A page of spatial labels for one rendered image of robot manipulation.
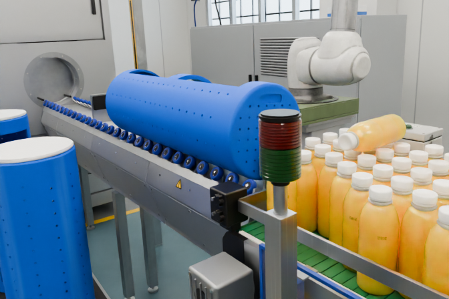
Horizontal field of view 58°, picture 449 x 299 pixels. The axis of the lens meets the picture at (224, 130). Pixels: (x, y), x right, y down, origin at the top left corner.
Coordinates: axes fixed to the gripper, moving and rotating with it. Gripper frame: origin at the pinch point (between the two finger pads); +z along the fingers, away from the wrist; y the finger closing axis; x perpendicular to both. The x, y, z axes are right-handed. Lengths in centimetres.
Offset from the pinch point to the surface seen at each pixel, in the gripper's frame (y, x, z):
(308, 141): -17, -60, 45
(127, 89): -18, 23, 42
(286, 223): -57, -83, 47
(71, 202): -51, 6, 75
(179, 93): -21.8, -13.5, 38.3
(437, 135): 11, -83, 43
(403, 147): -9, -81, 44
